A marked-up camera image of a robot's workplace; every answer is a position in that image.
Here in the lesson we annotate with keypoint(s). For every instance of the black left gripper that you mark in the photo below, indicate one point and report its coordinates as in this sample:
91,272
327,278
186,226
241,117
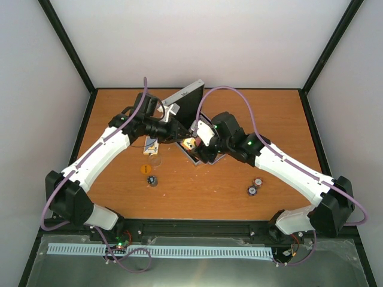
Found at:
174,130

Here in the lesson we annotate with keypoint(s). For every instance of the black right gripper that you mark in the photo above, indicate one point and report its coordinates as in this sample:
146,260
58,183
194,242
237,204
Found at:
204,155

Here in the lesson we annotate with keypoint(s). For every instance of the red playing card deck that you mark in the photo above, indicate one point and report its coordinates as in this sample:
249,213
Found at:
191,143

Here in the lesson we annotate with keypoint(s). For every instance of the silver aluminium poker case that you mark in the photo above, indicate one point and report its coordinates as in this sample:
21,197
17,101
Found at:
189,98

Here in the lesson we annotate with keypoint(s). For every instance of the blue playing card deck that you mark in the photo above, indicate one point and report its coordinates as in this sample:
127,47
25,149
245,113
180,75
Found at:
151,146

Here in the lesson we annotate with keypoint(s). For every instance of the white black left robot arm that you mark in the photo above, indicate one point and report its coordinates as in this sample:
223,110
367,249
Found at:
66,191

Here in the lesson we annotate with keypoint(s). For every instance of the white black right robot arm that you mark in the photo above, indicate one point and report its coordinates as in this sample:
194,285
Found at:
330,205

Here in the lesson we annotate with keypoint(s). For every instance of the right chip row in case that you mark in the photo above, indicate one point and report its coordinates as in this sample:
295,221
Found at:
205,119

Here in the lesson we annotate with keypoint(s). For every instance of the clear round dealer button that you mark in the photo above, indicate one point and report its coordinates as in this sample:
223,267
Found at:
155,160

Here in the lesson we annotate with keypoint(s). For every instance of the yellow left blind button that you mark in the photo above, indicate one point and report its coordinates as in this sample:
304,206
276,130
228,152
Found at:
145,169

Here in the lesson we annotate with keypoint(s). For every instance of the black poker chip stack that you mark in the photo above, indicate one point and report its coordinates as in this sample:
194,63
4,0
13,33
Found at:
152,181

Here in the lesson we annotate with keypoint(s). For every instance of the blue white chip stack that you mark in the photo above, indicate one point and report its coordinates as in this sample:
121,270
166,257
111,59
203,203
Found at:
252,190

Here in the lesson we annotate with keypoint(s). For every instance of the red white chip stack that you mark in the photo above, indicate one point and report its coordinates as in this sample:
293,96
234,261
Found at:
258,182

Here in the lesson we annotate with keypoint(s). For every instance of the green led circuit board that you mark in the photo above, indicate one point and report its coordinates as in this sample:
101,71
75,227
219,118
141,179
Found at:
124,240

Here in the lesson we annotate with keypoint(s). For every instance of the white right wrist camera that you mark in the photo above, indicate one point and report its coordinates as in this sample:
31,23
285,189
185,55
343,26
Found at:
202,130

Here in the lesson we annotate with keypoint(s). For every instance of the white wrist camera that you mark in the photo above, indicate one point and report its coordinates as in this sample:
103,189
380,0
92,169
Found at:
168,112
202,130

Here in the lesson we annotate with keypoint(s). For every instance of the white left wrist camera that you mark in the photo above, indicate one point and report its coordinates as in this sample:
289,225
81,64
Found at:
168,112

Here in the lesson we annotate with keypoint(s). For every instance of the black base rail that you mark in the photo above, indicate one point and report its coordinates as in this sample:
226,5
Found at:
256,232

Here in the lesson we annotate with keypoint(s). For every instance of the light blue cable duct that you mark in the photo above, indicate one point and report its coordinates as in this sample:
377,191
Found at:
166,252

